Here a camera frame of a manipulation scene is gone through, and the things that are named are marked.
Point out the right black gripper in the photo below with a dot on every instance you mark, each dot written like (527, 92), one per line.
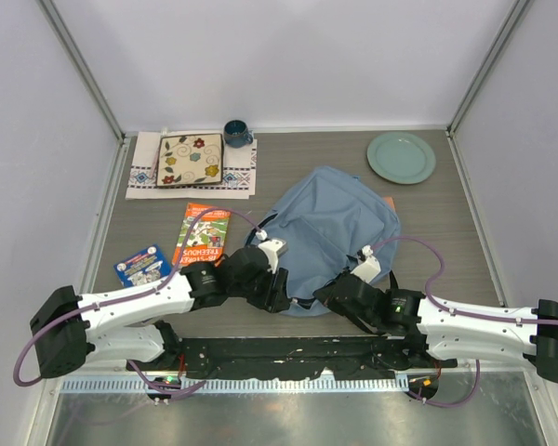
(325, 295)

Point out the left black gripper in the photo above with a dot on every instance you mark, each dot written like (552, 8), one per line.
(275, 297)

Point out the blue fabric backpack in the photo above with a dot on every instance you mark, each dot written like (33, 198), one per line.
(325, 219)

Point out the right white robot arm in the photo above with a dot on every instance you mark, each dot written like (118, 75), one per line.
(448, 330)

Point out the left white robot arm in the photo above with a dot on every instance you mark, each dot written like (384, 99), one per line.
(70, 330)

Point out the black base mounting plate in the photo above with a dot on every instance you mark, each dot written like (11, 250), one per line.
(295, 358)

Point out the orange treehouse book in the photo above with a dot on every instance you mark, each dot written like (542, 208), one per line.
(207, 239)

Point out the blue cartoon book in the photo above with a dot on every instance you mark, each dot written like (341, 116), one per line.
(147, 265)

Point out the white patterned cloth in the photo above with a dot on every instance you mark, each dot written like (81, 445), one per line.
(238, 174)

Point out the teal round plate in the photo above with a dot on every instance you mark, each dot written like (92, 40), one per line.
(401, 157)

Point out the floral square tile plate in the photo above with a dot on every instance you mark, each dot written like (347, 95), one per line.
(189, 160)

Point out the dark blue ceramic mug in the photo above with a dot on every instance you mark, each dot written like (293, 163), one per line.
(236, 134)

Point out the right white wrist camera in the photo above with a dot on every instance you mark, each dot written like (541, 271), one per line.
(368, 268)

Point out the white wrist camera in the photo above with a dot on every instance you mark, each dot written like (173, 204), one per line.
(368, 268)
(273, 248)

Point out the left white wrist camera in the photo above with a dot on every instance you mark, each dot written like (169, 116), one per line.
(273, 248)

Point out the white slotted cable duct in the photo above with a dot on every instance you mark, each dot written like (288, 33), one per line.
(326, 383)

